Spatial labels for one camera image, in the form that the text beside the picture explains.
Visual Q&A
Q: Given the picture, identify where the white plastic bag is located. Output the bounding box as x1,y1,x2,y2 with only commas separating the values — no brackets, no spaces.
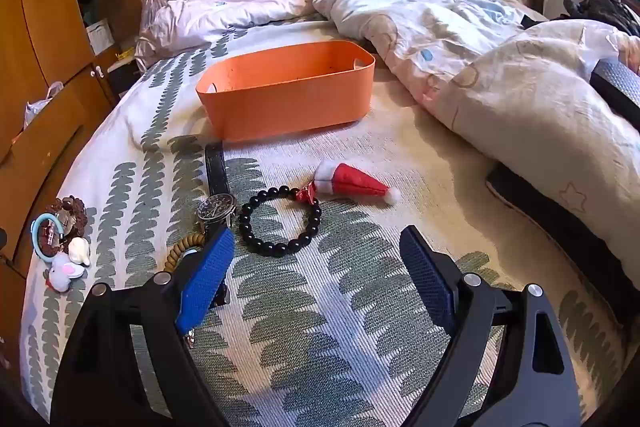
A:
24,82,65,128

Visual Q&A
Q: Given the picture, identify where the black bead bracelet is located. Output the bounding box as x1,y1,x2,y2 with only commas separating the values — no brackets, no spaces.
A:
237,182,322,258

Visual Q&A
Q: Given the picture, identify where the white plush mouse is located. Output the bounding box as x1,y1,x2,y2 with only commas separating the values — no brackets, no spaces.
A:
44,253,85,294

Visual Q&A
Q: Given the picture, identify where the dark textured box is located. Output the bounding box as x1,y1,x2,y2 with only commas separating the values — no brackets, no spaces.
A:
590,58,640,130

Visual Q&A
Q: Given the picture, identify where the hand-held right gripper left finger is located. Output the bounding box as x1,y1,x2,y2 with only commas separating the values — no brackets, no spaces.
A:
50,227,236,427

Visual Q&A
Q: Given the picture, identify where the blue ring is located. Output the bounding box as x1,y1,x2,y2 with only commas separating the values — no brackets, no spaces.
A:
31,213,67,264

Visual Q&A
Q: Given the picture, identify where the white paper box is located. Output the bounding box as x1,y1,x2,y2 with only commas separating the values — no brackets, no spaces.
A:
85,19,114,55

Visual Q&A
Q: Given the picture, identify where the pastel printed quilt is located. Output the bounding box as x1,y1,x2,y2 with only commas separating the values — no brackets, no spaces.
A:
292,0,640,278

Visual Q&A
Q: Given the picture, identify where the wooden bead bracelet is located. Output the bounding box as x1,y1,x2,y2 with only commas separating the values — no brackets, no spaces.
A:
166,233,208,270

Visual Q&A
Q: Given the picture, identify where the leaf print bedspread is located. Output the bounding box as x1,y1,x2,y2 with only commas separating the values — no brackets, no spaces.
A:
20,19,626,427

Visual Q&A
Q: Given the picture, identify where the small red santa hat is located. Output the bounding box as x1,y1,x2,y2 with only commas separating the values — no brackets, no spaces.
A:
314,159,401,206

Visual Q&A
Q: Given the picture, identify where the wooden wardrobe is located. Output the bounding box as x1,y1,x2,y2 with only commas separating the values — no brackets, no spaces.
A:
0,0,146,278

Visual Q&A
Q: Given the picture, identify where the black clothes pile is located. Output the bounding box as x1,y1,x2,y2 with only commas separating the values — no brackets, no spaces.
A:
562,0,640,36

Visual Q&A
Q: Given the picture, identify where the dark brown bead bracelet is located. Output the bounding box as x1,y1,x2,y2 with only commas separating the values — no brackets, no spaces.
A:
47,195,88,258

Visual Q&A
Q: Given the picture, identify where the black leather wrist watch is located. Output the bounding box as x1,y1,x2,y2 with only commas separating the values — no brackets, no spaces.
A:
196,141,238,308

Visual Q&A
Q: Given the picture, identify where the white crumpled blanket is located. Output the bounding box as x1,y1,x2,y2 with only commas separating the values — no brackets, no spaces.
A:
135,0,326,58

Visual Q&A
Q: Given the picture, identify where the white garlic charm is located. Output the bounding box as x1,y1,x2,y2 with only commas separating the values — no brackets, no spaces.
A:
67,237,92,267

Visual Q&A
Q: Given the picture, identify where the clear plastic bag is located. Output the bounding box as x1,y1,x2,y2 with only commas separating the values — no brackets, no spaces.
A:
139,0,172,35

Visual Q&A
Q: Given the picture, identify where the orange plastic basket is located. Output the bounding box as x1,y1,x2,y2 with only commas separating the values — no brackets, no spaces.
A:
195,40,377,142

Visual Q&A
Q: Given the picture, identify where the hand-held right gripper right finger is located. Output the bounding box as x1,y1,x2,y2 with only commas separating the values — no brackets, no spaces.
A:
399,225,583,427

